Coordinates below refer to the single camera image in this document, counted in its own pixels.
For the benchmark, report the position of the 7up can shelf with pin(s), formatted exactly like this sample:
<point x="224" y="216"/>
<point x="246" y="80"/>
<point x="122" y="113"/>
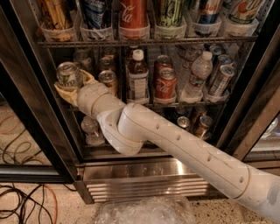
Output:
<point x="69" y="76"/>
<point x="84" y="59"/>

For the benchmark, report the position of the wire shelf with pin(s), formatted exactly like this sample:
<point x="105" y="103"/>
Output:
<point x="147" y="42"/>
<point x="170" y="105"/>

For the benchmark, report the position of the gold can shelf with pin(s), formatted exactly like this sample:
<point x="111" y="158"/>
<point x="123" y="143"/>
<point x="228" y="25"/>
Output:
<point x="109" y="79"/>
<point x="106" y="63"/>

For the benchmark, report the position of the clear water bottle middle shelf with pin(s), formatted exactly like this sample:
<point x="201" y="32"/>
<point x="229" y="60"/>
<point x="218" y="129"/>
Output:
<point x="200" y="70"/>

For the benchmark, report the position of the silver slim can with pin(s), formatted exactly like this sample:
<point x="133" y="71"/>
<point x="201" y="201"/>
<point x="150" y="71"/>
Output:
<point x="223" y="59"/>
<point x="222" y="79"/>

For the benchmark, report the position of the red bull can top shelf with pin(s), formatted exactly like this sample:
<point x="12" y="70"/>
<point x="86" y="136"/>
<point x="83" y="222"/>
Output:
<point x="208" y="11"/>

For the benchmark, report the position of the water bottle bottom shelf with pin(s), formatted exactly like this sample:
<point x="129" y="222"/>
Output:
<point x="94" y="136"/>

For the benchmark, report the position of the clear plastic bag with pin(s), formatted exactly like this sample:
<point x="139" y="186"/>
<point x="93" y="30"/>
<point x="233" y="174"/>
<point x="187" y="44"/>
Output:
<point x="149" y="210"/>

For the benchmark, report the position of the yellow tall can top shelf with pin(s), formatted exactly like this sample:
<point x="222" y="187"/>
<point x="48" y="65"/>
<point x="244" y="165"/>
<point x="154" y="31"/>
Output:
<point x="56" y="14"/>

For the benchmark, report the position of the middle wire shelf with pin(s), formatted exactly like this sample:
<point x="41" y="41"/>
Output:
<point x="170" y="105"/>

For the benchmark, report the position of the front silver slim can middle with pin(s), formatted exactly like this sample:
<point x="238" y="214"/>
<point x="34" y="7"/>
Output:
<point x="222" y="79"/>

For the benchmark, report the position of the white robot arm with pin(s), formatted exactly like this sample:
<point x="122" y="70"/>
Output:
<point x="127" y="126"/>

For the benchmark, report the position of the brown can bottom shelf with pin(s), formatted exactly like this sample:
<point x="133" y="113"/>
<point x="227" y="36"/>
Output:
<point x="202" y="128"/>

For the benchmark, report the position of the blue can bottom shelf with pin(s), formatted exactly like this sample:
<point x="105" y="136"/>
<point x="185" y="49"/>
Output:
<point x="183" y="122"/>

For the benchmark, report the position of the blue white can top shelf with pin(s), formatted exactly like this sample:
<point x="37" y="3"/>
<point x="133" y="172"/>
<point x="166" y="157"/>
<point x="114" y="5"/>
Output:
<point x="96" y="13"/>

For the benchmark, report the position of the white green can top shelf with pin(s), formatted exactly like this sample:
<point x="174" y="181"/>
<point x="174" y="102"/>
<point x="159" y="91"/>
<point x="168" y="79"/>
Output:
<point x="243" y="12"/>

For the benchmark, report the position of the brown juice bottle middle shelf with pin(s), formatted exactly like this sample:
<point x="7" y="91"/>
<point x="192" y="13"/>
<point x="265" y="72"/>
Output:
<point x="138" y="76"/>

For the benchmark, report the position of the glass fridge door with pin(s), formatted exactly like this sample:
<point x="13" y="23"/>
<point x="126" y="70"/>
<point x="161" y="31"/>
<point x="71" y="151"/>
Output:
<point x="27" y="73"/>
<point x="254" y="106"/>

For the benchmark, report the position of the stainless steel fridge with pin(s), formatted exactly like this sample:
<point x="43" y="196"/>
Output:
<point x="105" y="175"/>

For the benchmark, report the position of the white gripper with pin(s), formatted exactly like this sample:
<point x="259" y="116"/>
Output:
<point x="87" y="98"/>

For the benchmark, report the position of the right glass fridge door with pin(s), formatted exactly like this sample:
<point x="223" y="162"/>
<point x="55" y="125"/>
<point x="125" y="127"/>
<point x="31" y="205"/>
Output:
<point x="254" y="106"/>

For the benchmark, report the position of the rear red coke can middle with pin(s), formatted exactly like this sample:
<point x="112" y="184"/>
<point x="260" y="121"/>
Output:
<point x="162" y="61"/>

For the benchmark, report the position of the front red coke can middle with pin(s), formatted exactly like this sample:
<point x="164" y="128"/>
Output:
<point x="165" y="83"/>

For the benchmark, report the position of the green lacroix can top shelf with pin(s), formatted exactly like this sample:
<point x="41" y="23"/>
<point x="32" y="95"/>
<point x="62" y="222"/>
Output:
<point x="168" y="13"/>

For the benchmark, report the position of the top wire shelf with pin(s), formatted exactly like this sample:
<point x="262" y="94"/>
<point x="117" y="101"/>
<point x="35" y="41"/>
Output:
<point x="147" y="42"/>

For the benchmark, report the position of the red coke can top shelf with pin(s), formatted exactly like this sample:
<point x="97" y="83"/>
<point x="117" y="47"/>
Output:
<point x="133" y="17"/>

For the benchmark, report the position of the left glass fridge door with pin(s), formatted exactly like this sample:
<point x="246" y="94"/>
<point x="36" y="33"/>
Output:
<point x="27" y="73"/>

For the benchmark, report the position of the gold can front middle shelf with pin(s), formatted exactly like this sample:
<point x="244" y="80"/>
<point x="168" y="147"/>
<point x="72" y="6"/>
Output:
<point x="109" y="79"/>

